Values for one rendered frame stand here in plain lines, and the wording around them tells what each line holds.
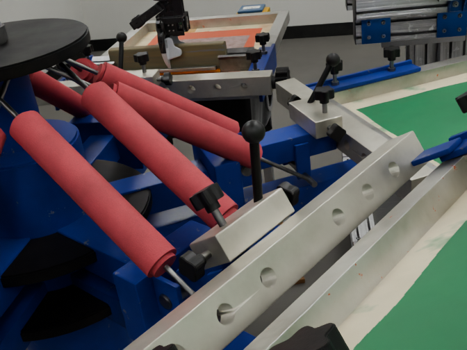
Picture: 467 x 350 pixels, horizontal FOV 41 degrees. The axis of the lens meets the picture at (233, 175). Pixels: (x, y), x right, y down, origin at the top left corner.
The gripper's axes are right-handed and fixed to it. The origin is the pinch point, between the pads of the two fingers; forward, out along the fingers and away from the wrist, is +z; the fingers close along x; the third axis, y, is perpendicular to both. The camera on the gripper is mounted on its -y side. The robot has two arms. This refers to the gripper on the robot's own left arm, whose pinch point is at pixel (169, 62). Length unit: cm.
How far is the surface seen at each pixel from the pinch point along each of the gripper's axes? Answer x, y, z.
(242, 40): 36.2, 15.5, 5.2
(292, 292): 19, 28, 101
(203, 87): -26.6, 17.0, -1.3
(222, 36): 43.3, 6.6, 5.3
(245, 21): 56, 13, 4
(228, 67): -2.7, 18.4, 1.8
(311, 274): 30, 34, 101
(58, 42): -86, 13, -31
